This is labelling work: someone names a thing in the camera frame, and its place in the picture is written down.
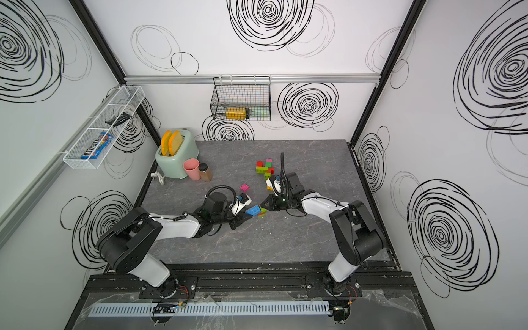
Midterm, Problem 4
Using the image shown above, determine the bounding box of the blue long lego brick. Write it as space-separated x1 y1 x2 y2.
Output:
246 206 261 216

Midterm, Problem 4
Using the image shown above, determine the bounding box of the lime long lego brick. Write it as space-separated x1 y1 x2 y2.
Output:
256 166 269 173

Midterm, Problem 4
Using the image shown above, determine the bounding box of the lime small lego brick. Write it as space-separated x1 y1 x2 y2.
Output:
258 208 268 217

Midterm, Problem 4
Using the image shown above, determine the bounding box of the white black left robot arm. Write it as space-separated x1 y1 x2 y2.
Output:
96 192 252 290

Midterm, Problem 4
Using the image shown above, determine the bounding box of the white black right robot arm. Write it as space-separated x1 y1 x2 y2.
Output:
261 173 386 284

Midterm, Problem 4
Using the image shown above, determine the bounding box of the brown spice jar black lid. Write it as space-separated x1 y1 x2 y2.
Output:
198 163 213 182

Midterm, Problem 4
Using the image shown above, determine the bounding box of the pink plastic cup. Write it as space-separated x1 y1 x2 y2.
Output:
183 158 201 181

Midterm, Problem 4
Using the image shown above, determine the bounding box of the mint green toaster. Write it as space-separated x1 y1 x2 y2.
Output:
155 129 199 180

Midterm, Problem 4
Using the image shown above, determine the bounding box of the right toy bread slice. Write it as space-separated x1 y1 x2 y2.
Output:
168 131 184 156

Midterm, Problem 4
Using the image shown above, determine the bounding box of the toy bread slice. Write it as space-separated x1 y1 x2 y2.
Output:
160 130 173 156
168 131 184 156

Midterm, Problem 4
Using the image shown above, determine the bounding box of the left toy bread slice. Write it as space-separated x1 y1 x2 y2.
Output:
160 130 173 156

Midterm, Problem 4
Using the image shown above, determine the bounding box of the light green box in basket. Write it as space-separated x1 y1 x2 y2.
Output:
246 106 271 121

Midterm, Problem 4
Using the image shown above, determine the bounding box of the yellow box in basket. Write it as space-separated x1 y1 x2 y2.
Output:
225 107 248 120

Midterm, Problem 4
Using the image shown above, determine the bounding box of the black remote on shelf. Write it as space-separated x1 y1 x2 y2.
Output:
105 112 131 127

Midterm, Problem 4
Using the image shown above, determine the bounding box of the blue snack packet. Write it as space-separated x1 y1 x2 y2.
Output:
81 132 114 160

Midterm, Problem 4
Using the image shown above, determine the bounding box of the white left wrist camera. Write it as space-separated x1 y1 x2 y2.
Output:
232 192 252 215

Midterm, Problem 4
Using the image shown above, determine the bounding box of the black wire wall basket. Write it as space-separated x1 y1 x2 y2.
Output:
210 75 272 120

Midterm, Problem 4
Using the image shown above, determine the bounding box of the white slotted cable duct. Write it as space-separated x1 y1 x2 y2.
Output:
88 301 331 317

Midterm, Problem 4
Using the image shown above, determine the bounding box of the white wire wall shelf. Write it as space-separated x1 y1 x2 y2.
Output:
63 85 145 170

